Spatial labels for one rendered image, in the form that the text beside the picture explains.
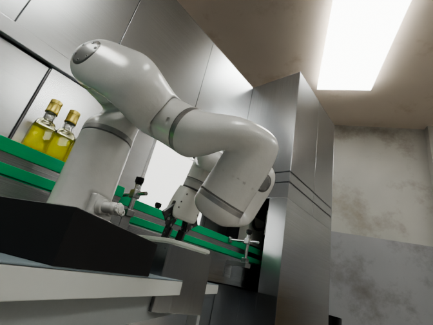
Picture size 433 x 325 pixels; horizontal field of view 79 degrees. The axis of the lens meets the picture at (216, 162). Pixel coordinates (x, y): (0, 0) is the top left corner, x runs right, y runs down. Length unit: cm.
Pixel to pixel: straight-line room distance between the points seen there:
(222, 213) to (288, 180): 114
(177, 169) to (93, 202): 90
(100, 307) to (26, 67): 85
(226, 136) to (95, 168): 23
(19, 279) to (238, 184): 28
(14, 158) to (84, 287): 43
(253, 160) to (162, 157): 90
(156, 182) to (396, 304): 320
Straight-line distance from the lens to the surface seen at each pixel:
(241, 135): 40
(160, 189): 126
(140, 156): 121
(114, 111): 56
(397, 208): 409
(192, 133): 41
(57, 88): 112
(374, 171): 419
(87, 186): 48
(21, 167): 77
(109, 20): 139
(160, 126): 45
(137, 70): 43
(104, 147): 50
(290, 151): 161
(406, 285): 391
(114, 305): 58
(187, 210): 83
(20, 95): 111
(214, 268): 127
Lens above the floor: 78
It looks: 23 degrees up
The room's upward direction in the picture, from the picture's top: 13 degrees clockwise
